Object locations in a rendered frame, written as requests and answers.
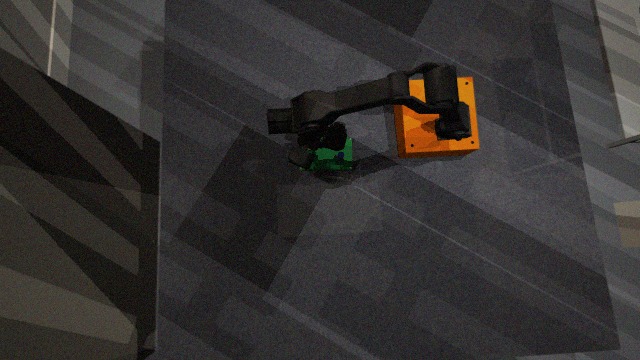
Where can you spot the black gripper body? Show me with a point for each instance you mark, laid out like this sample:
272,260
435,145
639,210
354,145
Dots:
299,156

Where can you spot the green circuit board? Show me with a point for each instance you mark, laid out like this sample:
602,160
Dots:
327,159

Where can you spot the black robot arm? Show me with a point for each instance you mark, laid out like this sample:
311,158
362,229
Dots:
312,110

